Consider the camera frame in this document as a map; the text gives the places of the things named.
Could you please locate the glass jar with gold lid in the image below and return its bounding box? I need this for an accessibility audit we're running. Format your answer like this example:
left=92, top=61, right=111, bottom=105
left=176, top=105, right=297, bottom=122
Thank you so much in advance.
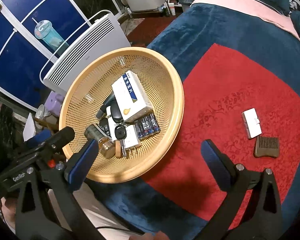
left=84, top=124, right=121, bottom=159

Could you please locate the white medicine box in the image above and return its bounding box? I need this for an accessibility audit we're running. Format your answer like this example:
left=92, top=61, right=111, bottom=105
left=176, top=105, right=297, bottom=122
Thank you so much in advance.
left=111, top=70, right=154, bottom=122

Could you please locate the black battery pack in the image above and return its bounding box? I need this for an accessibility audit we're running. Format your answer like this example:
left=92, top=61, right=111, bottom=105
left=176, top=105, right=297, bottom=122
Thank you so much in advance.
left=134, top=112, right=161, bottom=140

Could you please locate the blue spray bottle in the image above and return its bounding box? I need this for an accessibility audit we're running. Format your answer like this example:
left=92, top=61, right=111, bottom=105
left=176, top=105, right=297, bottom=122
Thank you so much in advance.
left=96, top=92, right=115, bottom=120

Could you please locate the person's left hand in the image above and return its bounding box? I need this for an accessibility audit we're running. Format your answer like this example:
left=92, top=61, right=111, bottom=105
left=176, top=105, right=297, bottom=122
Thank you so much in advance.
left=1, top=197, right=17, bottom=229

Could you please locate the person's right hand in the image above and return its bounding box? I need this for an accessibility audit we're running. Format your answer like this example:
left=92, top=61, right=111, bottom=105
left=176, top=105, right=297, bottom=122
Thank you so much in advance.
left=129, top=231, right=170, bottom=240

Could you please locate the purple container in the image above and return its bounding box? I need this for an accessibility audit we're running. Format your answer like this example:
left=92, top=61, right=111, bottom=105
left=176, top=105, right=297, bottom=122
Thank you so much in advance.
left=44, top=91, right=64, bottom=117

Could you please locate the black car key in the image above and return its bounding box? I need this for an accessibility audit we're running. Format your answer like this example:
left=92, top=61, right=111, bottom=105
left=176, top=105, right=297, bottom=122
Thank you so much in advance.
left=115, top=125, right=127, bottom=157

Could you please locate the tan woven plastic basket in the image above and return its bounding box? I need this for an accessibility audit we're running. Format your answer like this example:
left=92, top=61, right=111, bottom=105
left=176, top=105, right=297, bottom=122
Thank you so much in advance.
left=59, top=47, right=185, bottom=184

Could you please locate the dark wooden comb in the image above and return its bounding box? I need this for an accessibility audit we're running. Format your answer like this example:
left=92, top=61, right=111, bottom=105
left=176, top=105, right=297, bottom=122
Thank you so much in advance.
left=254, top=135, right=280, bottom=158

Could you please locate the blue velvet blanket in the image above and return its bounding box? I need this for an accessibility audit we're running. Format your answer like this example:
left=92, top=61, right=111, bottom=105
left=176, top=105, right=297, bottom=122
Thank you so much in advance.
left=87, top=3, right=300, bottom=239

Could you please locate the white power adapter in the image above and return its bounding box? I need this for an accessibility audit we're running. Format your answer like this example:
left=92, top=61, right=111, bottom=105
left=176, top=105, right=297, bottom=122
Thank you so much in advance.
left=242, top=108, right=262, bottom=139

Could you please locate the teal plastic cup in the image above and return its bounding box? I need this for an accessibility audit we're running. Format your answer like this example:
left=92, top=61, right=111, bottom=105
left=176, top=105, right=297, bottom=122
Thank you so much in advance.
left=32, top=18, right=69, bottom=56

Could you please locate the white panel heater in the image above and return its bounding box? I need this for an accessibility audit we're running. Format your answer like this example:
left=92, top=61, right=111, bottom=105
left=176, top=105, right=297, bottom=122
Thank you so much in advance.
left=39, top=10, right=130, bottom=96

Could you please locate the red patterned cloth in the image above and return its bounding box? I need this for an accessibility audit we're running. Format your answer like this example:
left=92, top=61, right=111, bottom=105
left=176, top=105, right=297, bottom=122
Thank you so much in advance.
left=143, top=44, right=300, bottom=224

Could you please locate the pink bed sheet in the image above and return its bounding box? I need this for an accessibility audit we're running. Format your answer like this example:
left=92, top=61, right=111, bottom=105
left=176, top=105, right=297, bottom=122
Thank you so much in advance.
left=192, top=0, right=300, bottom=40

